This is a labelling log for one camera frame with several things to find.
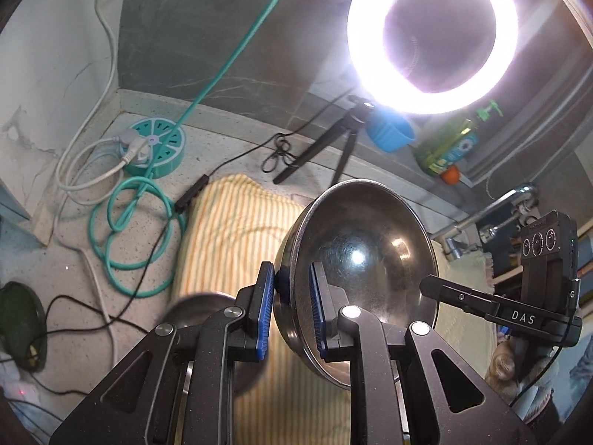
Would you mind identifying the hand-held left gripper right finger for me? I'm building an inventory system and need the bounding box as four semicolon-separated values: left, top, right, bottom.
309;261;538;445

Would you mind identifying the blue fluted silicone cup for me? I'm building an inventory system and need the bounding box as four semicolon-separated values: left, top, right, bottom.
366;109;416;153

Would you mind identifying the chrome kitchen faucet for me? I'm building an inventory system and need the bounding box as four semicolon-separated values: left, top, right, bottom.
428;184;540;260

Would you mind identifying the large stainless steel bowl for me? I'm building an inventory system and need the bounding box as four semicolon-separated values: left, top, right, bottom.
273;178;440;391

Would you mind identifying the white ring light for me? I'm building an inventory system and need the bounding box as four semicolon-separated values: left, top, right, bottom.
347;0;520;116

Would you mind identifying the black ring light cable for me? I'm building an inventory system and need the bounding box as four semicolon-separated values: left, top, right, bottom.
28;95;357;385

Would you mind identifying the teal power cable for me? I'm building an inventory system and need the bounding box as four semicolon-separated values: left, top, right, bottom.
89;0;309;298

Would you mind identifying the person's right forearm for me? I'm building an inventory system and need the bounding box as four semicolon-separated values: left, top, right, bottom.
510;357;563;425

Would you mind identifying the white power cable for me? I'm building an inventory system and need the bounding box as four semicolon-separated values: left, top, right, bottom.
51;0;156;367

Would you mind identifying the green dish soap bottle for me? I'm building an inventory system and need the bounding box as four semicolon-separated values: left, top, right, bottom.
414;99;503;178

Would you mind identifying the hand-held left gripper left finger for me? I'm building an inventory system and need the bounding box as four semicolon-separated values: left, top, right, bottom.
49;262;279;445

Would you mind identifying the black mini tripod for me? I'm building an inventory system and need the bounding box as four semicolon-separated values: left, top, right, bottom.
272;95;376;187

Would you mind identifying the person's right hand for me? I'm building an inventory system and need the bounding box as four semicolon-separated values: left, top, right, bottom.
484;336;526;397

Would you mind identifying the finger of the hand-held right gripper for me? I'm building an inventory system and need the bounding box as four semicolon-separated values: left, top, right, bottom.
419;274;506;325

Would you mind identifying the round teal power strip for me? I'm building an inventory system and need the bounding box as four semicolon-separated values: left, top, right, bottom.
119;118;186;179

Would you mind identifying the yellow striped towel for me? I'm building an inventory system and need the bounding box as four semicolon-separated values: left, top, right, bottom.
173;174;498;445

